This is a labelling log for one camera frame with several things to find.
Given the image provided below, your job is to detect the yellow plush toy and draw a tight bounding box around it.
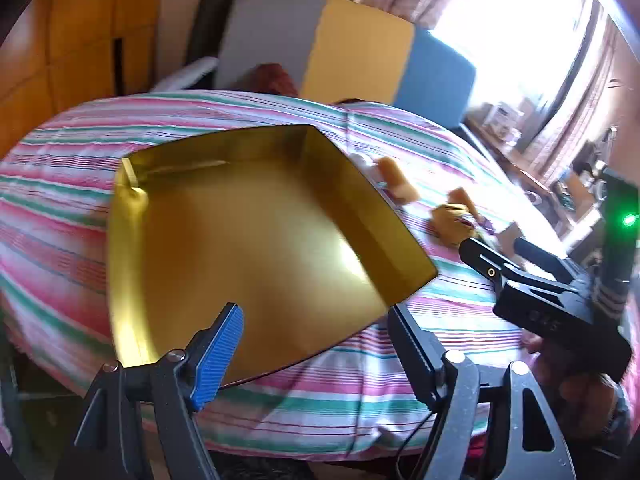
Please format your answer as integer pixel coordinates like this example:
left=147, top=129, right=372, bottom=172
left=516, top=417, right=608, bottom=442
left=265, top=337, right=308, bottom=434
left=431, top=202, right=476, bottom=248

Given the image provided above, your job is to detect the orange and white plush toy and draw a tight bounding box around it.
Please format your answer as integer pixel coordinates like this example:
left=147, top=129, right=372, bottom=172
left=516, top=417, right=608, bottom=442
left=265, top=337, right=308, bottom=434
left=375, top=156, right=420, bottom=206

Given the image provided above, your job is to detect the yellow headboard panel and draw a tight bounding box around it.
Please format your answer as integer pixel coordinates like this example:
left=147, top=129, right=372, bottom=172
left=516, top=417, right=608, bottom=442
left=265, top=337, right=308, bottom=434
left=300, top=0, right=416, bottom=106

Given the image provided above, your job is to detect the wooden desk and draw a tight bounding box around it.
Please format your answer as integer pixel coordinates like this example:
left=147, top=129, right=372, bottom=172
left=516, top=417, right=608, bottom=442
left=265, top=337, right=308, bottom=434
left=462, top=115, right=566, bottom=221

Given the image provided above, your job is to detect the wooden wardrobe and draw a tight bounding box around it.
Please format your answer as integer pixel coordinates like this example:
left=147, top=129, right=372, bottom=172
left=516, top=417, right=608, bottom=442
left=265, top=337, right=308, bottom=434
left=0, top=0, right=166, bottom=161

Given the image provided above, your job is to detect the white bed rail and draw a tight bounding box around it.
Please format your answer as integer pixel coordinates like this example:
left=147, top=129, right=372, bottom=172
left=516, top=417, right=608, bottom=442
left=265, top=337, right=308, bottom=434
left=150, top=56, right=218, bottom=93
left=457, top=122, right=501, bottom=161

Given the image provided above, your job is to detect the cream packet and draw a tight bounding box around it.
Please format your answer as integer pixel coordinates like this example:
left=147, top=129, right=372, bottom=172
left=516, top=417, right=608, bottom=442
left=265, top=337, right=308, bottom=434
left=495, top=222, right=526, bottom=261

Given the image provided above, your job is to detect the cluttered shelf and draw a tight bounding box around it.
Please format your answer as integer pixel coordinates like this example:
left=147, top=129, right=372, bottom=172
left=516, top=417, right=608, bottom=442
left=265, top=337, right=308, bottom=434
left=550, top=130, right=616, bottom=241

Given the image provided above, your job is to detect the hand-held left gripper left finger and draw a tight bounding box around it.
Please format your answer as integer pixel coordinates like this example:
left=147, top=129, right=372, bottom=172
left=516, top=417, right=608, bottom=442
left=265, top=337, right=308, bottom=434
left=52, top=302, right=246, bottom=480

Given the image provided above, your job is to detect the person's right hand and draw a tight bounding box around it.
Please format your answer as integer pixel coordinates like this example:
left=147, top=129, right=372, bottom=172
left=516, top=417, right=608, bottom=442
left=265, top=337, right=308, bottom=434
left=524, top=334, right=627, bottom=442

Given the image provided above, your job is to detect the black upright post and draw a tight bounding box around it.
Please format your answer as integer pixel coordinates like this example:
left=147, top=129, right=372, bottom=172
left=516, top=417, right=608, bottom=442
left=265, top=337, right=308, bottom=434
left=187, top=0, right=246, bottom=66

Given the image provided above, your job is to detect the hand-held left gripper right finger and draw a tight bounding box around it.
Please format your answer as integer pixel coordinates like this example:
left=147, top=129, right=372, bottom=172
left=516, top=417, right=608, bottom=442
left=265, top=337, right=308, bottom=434
left=387, top=302, right=578, bottom=480

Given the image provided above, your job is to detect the grey headboard panel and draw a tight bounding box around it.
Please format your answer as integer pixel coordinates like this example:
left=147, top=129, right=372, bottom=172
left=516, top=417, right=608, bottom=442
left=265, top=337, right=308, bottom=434
left=217, top=0, right=326, bottom=93

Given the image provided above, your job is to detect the striped bedsheet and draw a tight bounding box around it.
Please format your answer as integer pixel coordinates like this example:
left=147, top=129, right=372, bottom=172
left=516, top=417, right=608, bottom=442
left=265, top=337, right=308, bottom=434
left=0, top=89, right=566, bottom=461

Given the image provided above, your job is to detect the window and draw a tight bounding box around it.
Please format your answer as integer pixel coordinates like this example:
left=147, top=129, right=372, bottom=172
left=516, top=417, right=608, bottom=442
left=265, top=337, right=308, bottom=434
left=425, top=0, right=596, bottom=126

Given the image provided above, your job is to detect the white carton on desk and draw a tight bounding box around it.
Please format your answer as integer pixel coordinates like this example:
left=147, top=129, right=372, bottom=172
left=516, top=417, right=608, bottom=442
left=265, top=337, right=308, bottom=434
left=482, top=102, right=521, bottom=136

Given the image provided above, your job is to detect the dark red cloth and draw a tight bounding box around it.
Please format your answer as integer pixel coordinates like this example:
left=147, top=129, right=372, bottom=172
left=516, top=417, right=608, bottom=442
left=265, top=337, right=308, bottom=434
left=250, top=62, right=301, bottom=98

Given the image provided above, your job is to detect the blue headboard panel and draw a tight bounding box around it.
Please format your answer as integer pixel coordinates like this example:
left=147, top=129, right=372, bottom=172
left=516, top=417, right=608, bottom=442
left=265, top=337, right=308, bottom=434
left=392, top=27, right=476, bottom=131

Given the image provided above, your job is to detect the gold metal tin box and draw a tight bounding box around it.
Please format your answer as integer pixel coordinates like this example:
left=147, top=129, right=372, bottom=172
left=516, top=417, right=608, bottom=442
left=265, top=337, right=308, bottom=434
left=107, top=125, right=440, bottom=388

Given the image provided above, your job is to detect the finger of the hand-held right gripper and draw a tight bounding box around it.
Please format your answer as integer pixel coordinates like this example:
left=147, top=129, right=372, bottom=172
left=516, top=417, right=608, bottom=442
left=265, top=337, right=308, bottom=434
left=514, top=236, right=587, bottom=284
left=459, top=236, right=576, bottom=293

